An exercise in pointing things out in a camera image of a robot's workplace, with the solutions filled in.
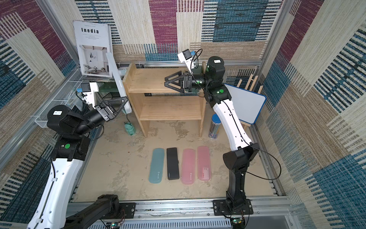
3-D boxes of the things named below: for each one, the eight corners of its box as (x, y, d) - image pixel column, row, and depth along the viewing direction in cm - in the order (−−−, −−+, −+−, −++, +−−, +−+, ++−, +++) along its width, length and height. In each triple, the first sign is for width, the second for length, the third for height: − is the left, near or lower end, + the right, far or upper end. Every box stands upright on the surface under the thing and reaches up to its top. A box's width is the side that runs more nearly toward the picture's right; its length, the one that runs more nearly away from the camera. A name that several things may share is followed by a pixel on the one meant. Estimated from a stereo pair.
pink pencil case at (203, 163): (198, 181, 85) (198, 179, 83) (196, 147, 99) (196, 146, 97) (211, 181, 85) (212, 179, 83) (208, 147, 99) (208, 146, 97)
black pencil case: (168, 180, 85) (167, 179, 83) (166, 149, 97) (166, 148, 95) (180, 178, 85) (180, 177, 83) (177, 148, 97) (177, 146, 96)
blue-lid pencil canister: (211, 141, 101) (215, 123, 85) (206, 133, 105) (209, 115, 89) (216, 138, 103) (222, 120, 87) (211, 131, 106) (215, 113, 90)
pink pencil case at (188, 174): (181, 184, 84) (181, 183, 82) (181, 150, 97) (181, 149, 95) (195, 184, 84) (196, 183, 82) (194, 150, 97) (194, 149, 95)
